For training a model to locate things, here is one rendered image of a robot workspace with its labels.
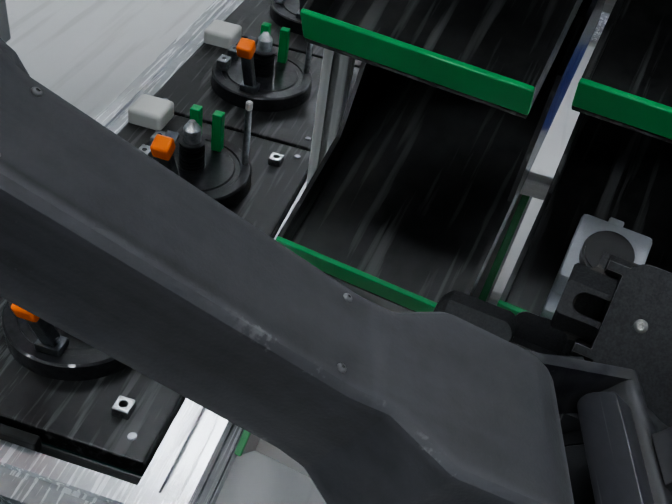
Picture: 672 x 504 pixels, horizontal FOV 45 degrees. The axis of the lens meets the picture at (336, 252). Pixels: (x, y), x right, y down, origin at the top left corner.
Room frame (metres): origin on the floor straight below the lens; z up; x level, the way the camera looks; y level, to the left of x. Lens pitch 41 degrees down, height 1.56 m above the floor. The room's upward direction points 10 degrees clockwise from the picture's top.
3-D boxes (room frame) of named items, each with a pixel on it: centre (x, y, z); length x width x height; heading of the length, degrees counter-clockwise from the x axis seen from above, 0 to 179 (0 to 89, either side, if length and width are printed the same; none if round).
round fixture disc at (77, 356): (0.52, 0.23, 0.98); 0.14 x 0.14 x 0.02
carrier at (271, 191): (0.77, 0.18, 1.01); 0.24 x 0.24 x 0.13; 81
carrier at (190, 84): (1.01, 0.14, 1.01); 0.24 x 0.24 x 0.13; 81
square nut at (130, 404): (0.43, 0.16, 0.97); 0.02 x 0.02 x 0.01; 81
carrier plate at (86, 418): (0.52, 0.23, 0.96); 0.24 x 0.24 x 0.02; 81
